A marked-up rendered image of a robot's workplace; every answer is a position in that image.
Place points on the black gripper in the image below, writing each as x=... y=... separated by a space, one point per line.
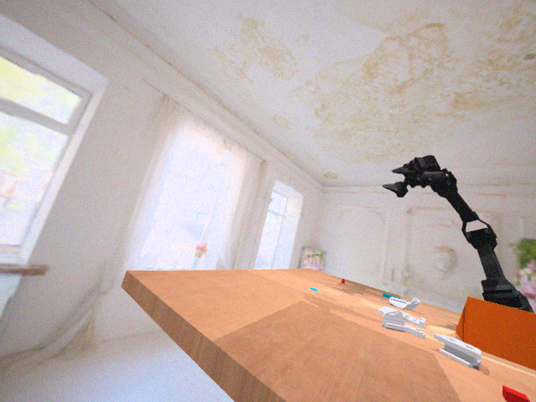
x=417 y=176

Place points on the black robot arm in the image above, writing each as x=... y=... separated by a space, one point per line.
x=496 y=288

